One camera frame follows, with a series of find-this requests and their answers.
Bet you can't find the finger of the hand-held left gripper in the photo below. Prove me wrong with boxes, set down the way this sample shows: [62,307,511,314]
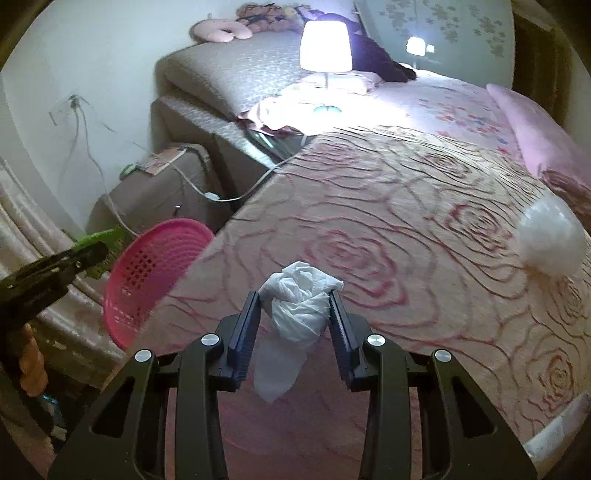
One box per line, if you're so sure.
[0,241,108,308]

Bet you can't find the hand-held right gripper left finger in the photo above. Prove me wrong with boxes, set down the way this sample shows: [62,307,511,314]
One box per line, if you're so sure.
[48,291,262,480]

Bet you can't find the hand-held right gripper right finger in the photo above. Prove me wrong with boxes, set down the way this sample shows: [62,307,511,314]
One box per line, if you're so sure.
[328,291,539,480]

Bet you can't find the white plastic bag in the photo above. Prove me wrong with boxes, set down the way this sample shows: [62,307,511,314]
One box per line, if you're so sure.
[253,261,345,404]

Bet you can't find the pink plastic basket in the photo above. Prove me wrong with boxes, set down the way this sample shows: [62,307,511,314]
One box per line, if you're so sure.
[104,218,215,350]

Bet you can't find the person's left hand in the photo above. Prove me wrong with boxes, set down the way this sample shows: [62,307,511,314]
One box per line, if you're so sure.
[19,323,49,398]

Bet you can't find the beige patterned cloth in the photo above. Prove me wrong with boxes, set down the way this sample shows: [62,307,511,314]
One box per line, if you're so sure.
[0,159,130,370]

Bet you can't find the brown nightstand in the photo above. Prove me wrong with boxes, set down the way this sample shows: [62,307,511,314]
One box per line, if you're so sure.
[88,143,232,243]

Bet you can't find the rose pattern blanket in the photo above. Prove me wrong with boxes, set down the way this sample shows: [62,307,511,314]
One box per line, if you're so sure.
[139,124,591,480]

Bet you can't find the pink booklet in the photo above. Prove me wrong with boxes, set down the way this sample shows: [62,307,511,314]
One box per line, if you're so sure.
[139,150,186,177]

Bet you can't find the clear crumpled plastic bag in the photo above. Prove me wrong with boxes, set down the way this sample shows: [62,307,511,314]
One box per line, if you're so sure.
[513,194,587,280]

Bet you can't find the pink floral bedsheet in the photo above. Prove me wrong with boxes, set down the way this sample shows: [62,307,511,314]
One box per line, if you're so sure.
[238,69,532,162]

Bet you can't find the beige padded headboard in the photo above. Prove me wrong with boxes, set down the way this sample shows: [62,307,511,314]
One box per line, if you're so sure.
[150,31,324,197]

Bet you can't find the dark clothing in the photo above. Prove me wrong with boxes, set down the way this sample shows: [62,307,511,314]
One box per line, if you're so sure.
[300,11,419,84]

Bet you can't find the pink neck pillow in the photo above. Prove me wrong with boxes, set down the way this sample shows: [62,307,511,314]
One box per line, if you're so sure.
[191,18,254,44]

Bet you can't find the glowing table lamp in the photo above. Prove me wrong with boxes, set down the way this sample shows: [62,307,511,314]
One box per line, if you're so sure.
[299,21,353,114]

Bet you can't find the stuffed toys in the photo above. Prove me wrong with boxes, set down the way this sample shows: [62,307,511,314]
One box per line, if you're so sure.
[235,4,319,34]

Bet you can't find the floral wardrobe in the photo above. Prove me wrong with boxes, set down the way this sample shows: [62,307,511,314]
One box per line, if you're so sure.
[353,0,515,88]

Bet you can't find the dark wooden door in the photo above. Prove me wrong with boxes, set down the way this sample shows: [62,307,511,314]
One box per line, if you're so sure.
[512,9,578,127]

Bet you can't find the grey cable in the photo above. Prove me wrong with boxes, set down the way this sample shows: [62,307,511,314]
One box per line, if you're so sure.
[69,96,137,238]

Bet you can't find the white cable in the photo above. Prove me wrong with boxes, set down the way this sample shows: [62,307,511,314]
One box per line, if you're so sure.
[175,138,308,204]

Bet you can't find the wall socket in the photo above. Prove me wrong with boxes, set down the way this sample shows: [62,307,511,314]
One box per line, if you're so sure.
[48,95,89,126]

